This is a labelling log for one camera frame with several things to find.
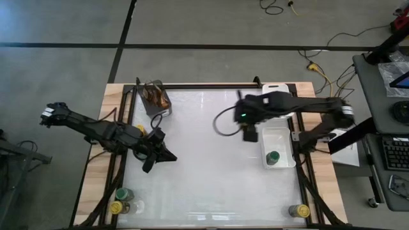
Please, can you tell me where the brown spice packet white label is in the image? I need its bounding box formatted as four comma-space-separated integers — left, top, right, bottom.
142, 83, 160, 108

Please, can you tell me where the black aluminium table frame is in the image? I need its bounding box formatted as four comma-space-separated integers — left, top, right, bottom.
73, 76, 348, 230

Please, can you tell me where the red tool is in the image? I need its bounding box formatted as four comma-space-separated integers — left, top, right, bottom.
391, 14, 409, 33

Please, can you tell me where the black camera cable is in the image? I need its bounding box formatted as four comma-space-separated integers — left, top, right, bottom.
149, 112, 164, 129
213, 105, 244, 137

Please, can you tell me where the green lid spice jar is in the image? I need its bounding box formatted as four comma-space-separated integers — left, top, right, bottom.
114, 187, 135, 203
265, 150, 281, 166

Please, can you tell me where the black floor stand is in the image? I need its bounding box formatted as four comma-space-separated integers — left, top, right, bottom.
0, 127, 54, 230

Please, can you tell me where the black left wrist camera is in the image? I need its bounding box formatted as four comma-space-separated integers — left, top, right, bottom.
149, 126, 167, 145

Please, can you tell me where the black left camera cable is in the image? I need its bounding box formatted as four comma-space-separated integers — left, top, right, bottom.
149, 112, 164, 129

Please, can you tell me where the long black floor cable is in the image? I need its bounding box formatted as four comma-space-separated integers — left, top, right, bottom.
298, 24, 392, 100

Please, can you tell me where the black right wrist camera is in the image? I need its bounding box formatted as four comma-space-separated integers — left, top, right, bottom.
242, 125, 259, 143

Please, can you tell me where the clear plastic bag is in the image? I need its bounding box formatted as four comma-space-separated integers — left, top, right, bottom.
378, 60, 409, 98

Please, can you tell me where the clear glass spice jar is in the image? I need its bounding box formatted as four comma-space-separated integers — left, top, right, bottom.
129, 197, 146, 215

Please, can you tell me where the yellow extension cable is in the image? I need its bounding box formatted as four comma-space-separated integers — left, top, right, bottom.
307, 62, 335, 98

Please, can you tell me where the short yellow floor cable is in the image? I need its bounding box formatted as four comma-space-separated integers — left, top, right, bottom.
287, 1, 301, 16

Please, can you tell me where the white plastic bin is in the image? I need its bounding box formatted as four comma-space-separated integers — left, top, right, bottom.
261, 83, 297, 119
260, 126, 297, 170

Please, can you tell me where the white paper sheet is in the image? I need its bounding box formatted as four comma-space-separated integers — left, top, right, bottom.
330, 128, 361, 167

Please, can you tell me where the tablet with blue screen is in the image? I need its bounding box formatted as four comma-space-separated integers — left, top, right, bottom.
389, 72, 409, 89

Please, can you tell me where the wooden table board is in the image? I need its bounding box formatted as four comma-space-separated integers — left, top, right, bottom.
72, 82, 349, 229

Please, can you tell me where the black stand post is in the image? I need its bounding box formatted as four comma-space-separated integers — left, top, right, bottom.
365, 28, 409, 65

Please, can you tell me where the black right camera cable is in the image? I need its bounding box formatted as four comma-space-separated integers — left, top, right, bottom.
213, 105, 244, 137

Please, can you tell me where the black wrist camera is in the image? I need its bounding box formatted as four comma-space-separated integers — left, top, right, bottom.
242, 125, 259, 143
149, 126, 167, 145

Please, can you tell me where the orange spice packet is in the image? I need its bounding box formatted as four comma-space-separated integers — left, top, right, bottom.
156, 86, 170, 109

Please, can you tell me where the black round object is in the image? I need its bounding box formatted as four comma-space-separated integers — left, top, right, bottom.
392, 100, 409, 125

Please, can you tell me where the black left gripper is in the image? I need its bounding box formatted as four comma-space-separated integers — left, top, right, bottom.
134, 129, 178, 173

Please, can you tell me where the black coiled floor cable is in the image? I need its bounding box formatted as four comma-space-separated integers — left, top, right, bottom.
259, 0, 284, 16

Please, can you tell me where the black keyboard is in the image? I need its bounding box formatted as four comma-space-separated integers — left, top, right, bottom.
381, 135, 409, 173

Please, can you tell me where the grey side desk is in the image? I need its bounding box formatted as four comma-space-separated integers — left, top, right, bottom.
352, 54, 409, 212

